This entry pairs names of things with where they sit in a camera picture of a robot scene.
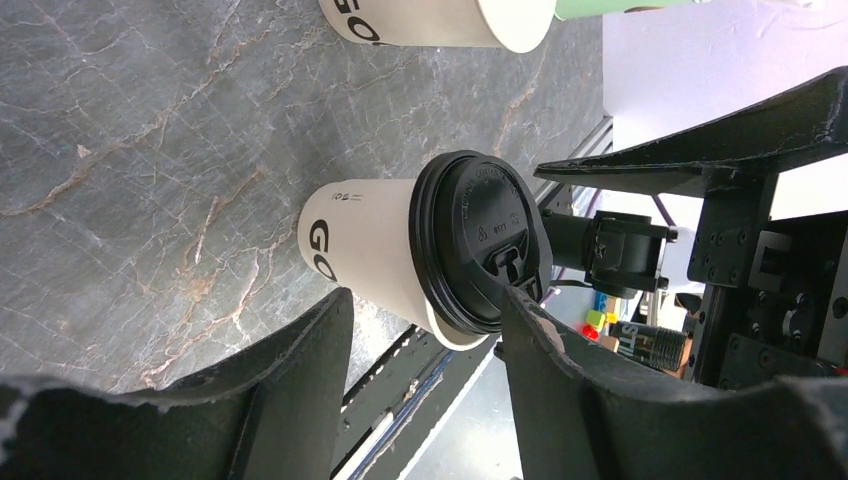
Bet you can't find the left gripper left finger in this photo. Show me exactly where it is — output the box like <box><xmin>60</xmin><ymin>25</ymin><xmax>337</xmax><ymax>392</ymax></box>
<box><xmin>1</xmin><ymin>288</ymin><xmax>354</xmax><ymax>479</ymax></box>

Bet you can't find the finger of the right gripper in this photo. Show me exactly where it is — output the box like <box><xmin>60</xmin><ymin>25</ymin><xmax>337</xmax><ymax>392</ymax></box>
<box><xmin>534</xmin><ymin>67</ymin><xmax>847</xmax><ymax>198</ymax></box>

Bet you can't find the green cup holder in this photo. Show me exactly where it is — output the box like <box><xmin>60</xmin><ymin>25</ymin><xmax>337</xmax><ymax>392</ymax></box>
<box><xmin>554</xmin><ymin>0</ymin><xmax>692</xmax><ymax>21</ymax></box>

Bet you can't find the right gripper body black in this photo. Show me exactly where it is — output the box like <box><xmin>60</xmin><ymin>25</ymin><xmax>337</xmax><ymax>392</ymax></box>
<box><xmin>685</xmin><ymin>174</ymin><xmax>847</xmax><ymax>388</ymax></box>

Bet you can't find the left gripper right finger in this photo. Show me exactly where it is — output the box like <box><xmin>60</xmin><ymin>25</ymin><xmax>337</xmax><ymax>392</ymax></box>
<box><xmin>501</xmin><ymin>287</ymin><xmax>847</xmax><ymax>479</ymax></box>

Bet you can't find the white paper cup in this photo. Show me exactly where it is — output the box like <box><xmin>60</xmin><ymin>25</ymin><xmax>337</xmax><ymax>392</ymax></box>
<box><xmin>297</xmin><ymin>179</ymin><xmax>486</xmax><ymax>351</ymax></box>
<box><xmin>318</xmin><ymin>0</ymin><xmax>556</xmax><ymax>53</ymax></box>

